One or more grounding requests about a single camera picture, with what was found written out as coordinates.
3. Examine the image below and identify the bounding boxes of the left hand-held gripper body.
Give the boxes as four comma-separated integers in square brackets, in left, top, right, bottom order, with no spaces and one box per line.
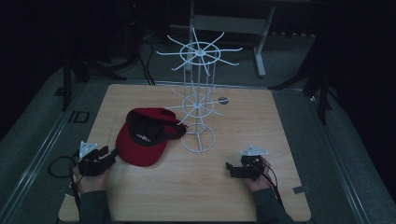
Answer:
[78,140,117,177]

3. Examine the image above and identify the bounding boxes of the person's right hand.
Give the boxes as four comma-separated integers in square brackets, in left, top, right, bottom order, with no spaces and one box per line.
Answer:
[244,156,275,192]

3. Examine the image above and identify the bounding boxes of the grey tape strip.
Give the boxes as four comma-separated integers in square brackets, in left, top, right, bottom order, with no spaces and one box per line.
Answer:
[292,185,312,195]

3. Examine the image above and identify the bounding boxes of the red baseball cap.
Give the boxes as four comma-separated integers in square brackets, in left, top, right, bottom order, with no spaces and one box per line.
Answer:
[114,107,189,168]

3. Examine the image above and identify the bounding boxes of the white wire display rack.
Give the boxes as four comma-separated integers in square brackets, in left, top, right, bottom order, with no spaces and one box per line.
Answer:
[155,27,244,153]

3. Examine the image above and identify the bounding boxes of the grey metal desk frame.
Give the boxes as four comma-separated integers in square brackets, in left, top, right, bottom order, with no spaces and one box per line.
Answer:
[187,0,331,78]

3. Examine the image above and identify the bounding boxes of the black tripod stand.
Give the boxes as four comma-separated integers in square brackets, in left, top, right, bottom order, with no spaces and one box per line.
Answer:
[268,55,335,126]
[54,52,129,112]

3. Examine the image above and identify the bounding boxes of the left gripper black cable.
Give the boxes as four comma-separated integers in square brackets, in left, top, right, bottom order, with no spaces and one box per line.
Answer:
[47,150,82,213]

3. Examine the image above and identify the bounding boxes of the black floor cables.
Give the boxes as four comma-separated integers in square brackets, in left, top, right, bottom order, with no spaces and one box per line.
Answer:
[111,31,176,87]

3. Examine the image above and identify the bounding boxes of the person's left hand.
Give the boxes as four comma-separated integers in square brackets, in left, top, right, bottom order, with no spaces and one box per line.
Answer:
[72,162,112,194]

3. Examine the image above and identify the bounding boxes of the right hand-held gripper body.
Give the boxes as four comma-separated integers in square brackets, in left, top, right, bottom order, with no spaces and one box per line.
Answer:
[230,145,269,181]

